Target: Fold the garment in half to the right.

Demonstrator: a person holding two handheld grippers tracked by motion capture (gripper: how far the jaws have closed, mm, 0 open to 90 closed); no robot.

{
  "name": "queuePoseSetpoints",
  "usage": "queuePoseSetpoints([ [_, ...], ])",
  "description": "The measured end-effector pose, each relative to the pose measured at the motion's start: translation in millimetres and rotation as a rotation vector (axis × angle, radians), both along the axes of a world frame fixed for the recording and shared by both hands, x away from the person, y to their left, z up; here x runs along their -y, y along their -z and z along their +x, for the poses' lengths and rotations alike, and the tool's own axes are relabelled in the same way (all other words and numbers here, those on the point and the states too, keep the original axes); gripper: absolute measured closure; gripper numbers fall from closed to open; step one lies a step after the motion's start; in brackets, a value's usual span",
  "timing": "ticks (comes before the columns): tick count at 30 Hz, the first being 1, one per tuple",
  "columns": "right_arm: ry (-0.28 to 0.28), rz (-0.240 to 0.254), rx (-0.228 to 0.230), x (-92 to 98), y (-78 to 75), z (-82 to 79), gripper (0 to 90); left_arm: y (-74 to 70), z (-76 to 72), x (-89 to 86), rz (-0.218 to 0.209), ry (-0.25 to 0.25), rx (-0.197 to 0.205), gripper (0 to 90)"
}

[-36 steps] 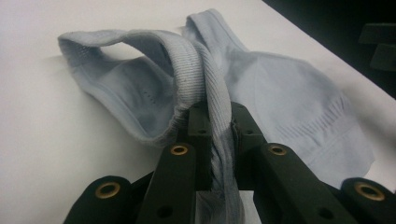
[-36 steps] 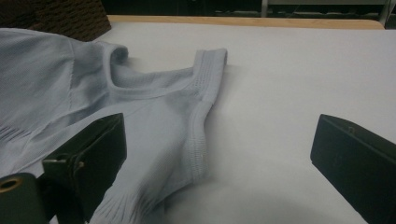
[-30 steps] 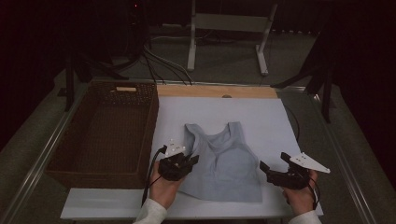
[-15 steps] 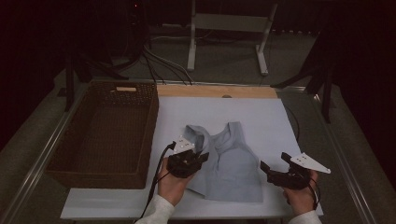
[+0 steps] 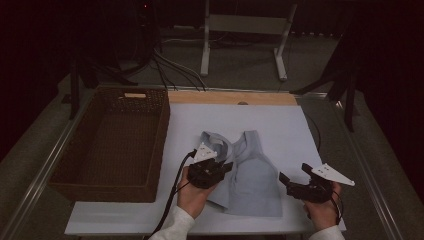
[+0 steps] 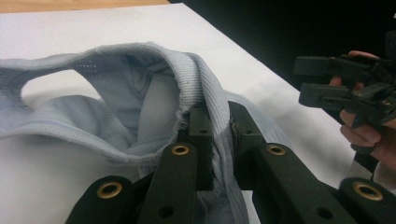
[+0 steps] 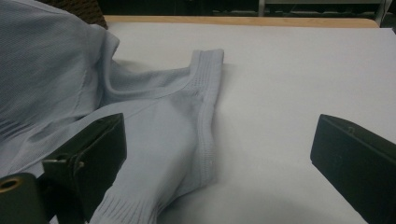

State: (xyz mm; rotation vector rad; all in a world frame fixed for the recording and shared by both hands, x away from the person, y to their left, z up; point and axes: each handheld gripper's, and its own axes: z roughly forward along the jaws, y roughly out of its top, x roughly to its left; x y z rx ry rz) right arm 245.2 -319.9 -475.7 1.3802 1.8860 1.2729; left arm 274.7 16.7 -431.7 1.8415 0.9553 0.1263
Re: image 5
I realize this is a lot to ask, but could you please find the left hand-held gripper cable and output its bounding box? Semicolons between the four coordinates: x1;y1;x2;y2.
143;149;198;240

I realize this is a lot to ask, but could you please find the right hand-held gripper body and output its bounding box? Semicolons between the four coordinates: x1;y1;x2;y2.
287;163;356;204

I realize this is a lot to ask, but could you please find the black tripod stand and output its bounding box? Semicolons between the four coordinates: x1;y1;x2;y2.
289;33;359;133
61;56;139;121

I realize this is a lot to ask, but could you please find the hand-held gripper cable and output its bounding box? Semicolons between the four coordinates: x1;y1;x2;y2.
329;191;344;226
143;149;198;240

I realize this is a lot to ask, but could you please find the grey floor cable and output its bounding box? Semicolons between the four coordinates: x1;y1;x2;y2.
153;38;208;92

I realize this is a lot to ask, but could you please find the thin black table cable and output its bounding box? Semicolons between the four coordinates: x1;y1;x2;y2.
304;113;322;151

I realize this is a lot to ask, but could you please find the metal table frame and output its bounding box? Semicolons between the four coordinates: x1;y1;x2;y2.
0;83;406;240

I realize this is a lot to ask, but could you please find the right hand-held gripper cable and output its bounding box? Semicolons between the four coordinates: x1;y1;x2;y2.
329;191;344;226

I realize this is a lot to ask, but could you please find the light blue tank top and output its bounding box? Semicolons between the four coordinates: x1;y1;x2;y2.
199;129;284;218

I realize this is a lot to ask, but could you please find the brown wicker basket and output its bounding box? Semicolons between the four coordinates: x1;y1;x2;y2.
48;85;171;204

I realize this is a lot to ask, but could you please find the person's left hand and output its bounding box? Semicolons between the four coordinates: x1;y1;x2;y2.
176;166;218;219

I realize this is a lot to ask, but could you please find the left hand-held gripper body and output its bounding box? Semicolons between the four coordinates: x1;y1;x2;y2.
187;142;224;190

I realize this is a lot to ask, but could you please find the dark equipment rack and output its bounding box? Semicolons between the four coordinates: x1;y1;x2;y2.
109;0;161;68

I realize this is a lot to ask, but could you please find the white metal stand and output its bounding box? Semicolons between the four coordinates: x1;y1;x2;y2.
199;0;299;82

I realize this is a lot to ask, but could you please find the person's right hand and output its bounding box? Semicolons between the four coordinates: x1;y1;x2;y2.
302;182;343;231

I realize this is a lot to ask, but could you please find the white table board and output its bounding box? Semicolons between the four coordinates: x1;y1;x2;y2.
64;102;347;236

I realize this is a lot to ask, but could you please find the wooden plank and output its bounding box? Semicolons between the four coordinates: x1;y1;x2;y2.
168;90;298;107

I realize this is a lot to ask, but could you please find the black floor cable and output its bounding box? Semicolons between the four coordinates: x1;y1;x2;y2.
153;56;178;92

